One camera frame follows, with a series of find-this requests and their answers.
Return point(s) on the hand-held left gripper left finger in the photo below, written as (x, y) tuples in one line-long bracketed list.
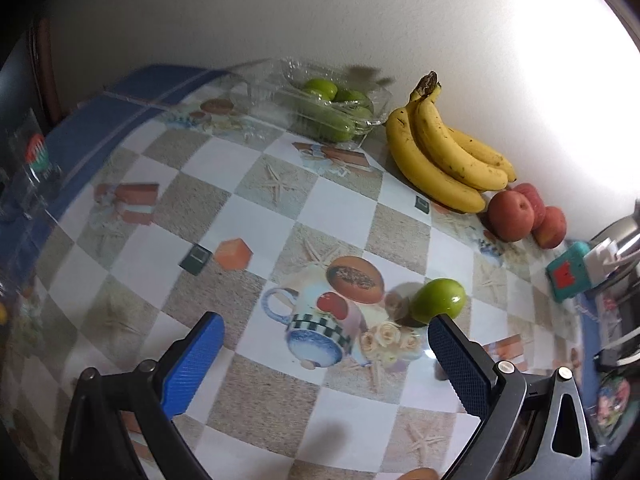
[(192, 360)]

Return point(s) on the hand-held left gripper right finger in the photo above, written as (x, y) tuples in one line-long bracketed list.
[(457, 360)]

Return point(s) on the small green jujube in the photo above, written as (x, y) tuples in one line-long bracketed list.
[(437, 300)]

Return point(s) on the teal plastic box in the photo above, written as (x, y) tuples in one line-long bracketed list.
[(567, 272)]

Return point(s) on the orange-red peach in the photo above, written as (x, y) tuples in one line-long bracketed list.
[(510, 217)]

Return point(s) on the black charger adapter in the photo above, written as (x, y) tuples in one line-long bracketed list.
[(610, 357)]

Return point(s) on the red apple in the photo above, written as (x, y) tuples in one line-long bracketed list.
[(536, 199), (551, 230)]

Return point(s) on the white flat power box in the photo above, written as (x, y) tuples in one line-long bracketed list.
[(600, 260)]

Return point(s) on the yellow banana bunch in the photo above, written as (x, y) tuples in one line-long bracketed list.
[(430, 160)]

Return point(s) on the steel thermos jug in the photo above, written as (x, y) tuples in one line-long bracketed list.
[(627, 240)]

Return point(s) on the bag of green fruit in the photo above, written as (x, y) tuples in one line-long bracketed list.
[(270, 95)]

